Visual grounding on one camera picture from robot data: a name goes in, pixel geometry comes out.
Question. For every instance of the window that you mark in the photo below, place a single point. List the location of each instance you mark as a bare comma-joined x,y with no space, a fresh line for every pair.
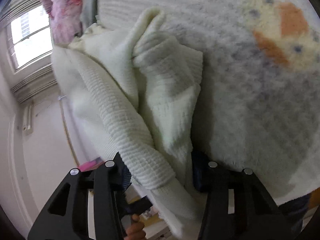
29,37

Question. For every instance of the patterned bed sheet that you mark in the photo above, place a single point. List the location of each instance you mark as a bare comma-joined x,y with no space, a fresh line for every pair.
259,100

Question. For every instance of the white knit sweater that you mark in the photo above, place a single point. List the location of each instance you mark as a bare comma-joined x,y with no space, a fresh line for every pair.
134,92

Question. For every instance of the grey hooded sweatshirt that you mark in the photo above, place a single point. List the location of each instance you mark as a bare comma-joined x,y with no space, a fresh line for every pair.
88,13

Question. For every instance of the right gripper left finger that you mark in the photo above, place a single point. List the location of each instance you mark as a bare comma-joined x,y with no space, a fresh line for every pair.
65,214

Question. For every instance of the left hand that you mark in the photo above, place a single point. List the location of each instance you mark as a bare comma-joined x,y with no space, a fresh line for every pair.
136,230

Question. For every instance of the pink topped bench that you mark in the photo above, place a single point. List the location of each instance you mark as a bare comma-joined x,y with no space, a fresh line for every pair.
91,165

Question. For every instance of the pink purple floral quilt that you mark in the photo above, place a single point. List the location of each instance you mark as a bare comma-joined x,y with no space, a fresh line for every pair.
64,18

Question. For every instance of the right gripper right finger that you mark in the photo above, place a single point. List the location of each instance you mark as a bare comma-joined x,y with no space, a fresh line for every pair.
238,206

